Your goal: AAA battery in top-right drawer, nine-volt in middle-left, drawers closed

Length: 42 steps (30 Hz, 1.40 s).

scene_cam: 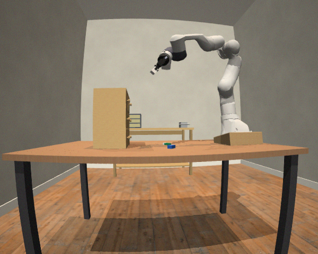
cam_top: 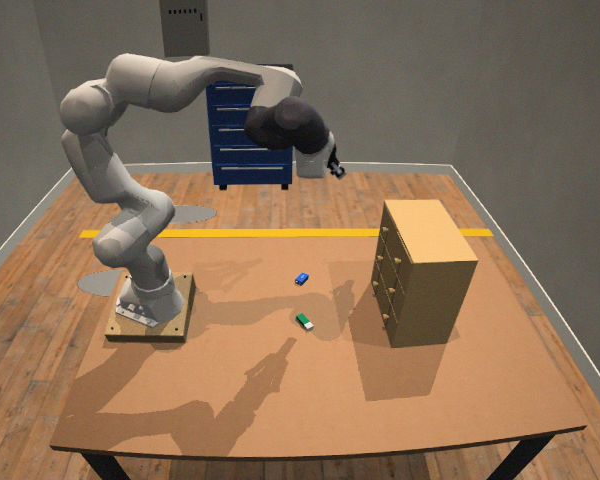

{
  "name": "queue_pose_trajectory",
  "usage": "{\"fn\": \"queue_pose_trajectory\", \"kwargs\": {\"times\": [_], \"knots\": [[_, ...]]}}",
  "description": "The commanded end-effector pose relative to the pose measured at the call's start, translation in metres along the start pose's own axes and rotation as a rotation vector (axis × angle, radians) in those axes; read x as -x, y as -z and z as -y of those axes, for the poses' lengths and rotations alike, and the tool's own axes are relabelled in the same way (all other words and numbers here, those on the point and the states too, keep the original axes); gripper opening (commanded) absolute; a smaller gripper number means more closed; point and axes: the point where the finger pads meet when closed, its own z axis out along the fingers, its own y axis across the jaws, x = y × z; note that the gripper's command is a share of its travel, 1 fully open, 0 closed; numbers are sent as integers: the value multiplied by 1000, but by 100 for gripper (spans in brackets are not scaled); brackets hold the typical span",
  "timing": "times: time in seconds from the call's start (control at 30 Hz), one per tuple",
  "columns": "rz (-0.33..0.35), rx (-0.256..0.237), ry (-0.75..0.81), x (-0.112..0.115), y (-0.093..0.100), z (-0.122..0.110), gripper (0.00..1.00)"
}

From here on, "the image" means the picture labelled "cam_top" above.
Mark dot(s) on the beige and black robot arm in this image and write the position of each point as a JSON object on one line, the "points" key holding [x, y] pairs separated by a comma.
{"points": [[170, 87]]}

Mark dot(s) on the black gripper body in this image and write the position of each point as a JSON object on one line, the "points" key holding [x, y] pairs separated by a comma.
{"points": [[331, 159]]}

